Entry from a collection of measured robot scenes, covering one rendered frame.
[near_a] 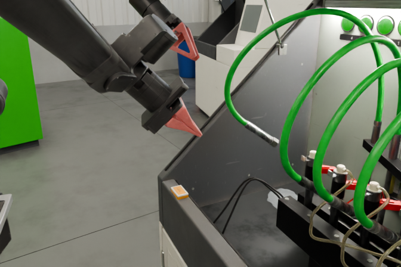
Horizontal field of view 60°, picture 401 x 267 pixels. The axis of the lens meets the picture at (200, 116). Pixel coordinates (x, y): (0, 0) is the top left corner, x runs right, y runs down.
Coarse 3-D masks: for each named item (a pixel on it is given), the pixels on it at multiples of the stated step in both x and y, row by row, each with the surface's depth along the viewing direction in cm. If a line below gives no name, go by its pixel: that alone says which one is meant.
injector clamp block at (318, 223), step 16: (304, 192) 88; (288, 208) 82; (304, 208) 81; (320, 208) 81; (288, 224) 83; (304, 224) 77; (320, 224) 75; (304, 240) 78; (336, 240) 70; (352, 240) 74; (320, 256) 74; (336, 256) 70; (352, 256) 66; (368, 256) 66
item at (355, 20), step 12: (300, 12) 76; (312, 12) 76; (324, 12) 76; (336, 12) 76; (276, 24) 76; (360, 24) 77; (264, 36) 77; (372, 48) 80; (240, 60) 78; (228, 72) 79; (228, 84) 80; (228, 96) 80; (240, 120) 83
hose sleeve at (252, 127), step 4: (248, 124) 83; (252, 124) 83; (248, 128) 83; (252, 128) 83; (256, 128) 83; (256, 132) 84; (260, 132) 84; (264, 132) 84; (260, 136) 84; (264, 136) 84; (268, 136) 84; (264, 140) 85; (268, 140) 84; (272, 140) 84
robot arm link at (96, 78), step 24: (0, 0) 27; (24, 0) 29; (48, 0) 31; (24, 24) 31; (48, 24) 33; (72, 24) 36; (48, 48) 36; (72, 48) 39; (96, 48) 42; (96, 72) 45
